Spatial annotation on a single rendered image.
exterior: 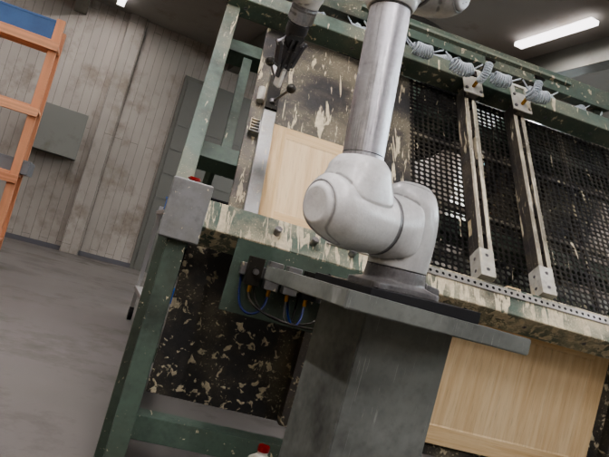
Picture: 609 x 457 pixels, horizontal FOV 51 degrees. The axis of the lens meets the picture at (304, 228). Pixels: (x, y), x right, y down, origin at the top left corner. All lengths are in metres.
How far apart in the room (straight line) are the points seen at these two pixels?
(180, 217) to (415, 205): 0.70
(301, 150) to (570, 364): 1.40
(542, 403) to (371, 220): 1.59
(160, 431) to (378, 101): 1.28
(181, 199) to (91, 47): 10.18
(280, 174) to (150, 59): 9.83
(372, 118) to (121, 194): 10.40
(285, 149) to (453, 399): 1.18
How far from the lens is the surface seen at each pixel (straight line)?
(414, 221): 1.56
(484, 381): 2.71
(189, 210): 1.90
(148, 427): 2.21
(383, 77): 1.54
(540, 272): 2.60
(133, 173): 11.81
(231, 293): 2.11
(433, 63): 3.13
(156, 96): 12.00
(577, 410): 2.95
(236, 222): 2.13
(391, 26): 1.58
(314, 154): 2.50
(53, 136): 11.34
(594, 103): 4.02
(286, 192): 2.32
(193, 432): 2.22
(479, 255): 2.47
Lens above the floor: 0.76
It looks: 4 degrees up
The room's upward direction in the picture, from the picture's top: 16 degrees clockwise
